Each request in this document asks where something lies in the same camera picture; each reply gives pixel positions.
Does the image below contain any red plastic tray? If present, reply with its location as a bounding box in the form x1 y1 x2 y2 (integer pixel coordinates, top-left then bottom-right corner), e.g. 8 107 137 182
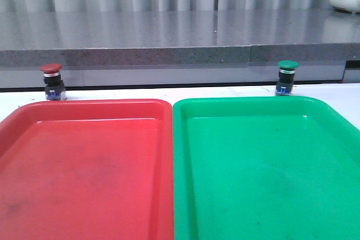
1 99 174 239

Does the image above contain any red mushroom push button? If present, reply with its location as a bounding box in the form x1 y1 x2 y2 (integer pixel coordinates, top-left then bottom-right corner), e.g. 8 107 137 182
40 63 67 101

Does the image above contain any green plastic tray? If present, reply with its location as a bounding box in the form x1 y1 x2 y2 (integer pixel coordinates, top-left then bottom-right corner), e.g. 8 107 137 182
173 96 359 239

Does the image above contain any grey stone counter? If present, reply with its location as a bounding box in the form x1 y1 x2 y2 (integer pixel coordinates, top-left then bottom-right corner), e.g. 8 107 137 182
1 9 359 90

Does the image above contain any green mushroom push button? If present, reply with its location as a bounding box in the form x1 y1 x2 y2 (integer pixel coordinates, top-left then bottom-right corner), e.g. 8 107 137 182
275 60 299 96

